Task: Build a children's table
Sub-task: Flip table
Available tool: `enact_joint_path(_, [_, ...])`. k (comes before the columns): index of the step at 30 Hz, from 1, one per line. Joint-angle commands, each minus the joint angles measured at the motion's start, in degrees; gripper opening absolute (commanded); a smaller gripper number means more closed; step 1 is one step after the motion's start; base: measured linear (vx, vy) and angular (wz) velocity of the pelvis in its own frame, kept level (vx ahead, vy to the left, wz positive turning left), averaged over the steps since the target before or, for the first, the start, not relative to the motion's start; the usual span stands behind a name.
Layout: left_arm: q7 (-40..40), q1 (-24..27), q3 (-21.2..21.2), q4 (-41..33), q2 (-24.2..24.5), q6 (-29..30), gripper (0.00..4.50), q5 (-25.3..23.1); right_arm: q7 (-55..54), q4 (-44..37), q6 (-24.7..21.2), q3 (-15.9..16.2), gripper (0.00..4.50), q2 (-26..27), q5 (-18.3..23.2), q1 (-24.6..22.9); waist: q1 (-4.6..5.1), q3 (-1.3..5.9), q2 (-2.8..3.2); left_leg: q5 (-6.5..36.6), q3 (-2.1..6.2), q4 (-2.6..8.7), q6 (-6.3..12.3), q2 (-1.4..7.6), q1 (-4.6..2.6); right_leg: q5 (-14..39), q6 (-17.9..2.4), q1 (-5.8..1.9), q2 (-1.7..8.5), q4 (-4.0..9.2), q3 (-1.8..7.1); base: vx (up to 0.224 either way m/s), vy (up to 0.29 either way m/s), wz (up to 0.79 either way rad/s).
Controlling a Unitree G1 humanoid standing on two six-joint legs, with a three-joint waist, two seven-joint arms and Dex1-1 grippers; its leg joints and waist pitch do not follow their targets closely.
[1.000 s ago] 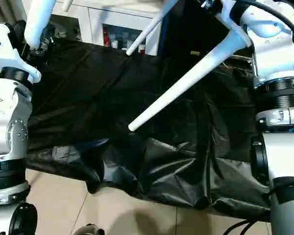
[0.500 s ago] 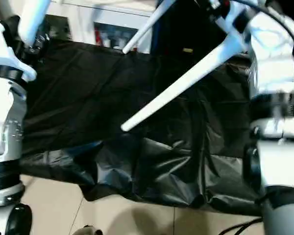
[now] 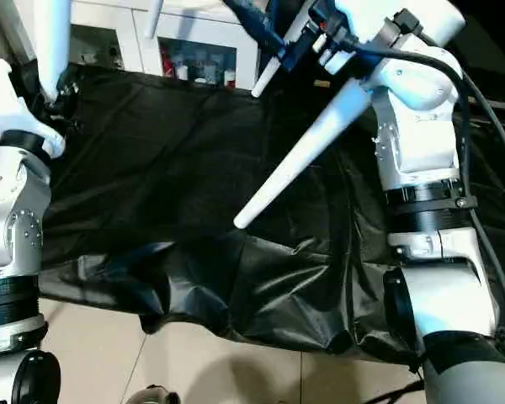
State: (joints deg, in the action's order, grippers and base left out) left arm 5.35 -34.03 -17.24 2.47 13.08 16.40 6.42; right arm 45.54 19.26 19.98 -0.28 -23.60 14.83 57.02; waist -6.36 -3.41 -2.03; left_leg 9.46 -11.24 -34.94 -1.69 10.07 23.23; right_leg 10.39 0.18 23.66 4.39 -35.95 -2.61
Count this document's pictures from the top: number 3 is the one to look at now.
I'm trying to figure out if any white plastic table leg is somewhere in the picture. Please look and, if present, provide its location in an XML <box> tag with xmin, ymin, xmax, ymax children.
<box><xmin>232</xmin><ymin>77</ymin><xmax>374</xmax><ymax>231</ymax></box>
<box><xmin>251</xmin><ymin>54</ymin><xmax>288</xmax><ymax>98</ymax></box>
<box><xmin>144</xmin><ymin>0</ymin><xmax>166</xmax><ymax>42</ymax></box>
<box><xmin>34</xmin><ymin>0</ymin><xmax>73</xmax><ymax>103</ymax></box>

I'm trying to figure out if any blue white printed mug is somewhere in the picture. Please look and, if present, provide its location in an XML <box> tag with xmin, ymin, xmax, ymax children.
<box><xmin>192</xmin><ymin>61</ymin><xmax>214</xmax><ymax>84</ymax></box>

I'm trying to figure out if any grey curtain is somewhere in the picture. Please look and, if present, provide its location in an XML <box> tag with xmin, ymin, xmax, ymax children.
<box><xmin>0</xmin><ymin>0</ymin><xmax>39</xmax><ymax>64</ymax></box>

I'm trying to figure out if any white glass-door cabinet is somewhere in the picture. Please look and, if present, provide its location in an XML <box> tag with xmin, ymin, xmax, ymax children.
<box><xmin>69</xmin><ymin>0</ymin><xmax>263</xmax><ymax>90</ymax></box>

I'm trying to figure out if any black mat cloth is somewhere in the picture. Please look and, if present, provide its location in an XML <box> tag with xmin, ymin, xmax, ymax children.
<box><xmin>8</xmin><ymin>58</ymin><xmax>505</xmax><ymax>367</ymax></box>

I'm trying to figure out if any black backdrop cloth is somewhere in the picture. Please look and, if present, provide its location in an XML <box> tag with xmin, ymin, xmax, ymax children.
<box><xmin>445</xmin><ymin>0</ymin><xmax>505</xmax><ymax>106</ymax></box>

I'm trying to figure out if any grey low shelf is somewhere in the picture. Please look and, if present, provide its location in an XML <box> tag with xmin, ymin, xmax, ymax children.
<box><xmin>466</xmin><ymin>96</ymin><xmax>505</xmax><ymax>117</ymax></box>

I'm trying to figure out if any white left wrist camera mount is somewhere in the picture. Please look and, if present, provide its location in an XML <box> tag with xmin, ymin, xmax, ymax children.
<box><xmin>0</xmin><ymin>57</ymin><xmax>67</xmax><ymax>160</ymax></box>

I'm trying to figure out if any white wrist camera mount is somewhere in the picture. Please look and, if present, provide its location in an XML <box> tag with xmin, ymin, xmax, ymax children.
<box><xmin>0</xmin><ymin>57</ymin><xmax>67</xmax><ymax>160</ymax></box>
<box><xmin>334</xmin><ymin>0</ymin><xmax>467</xmax><ymax>48</ymax></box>

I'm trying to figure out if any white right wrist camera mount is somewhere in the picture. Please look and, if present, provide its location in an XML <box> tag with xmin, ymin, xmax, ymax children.
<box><xmin>334</xmin><ymin>0</ymin><xmax>467</xmax><ymax>48</ymax></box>

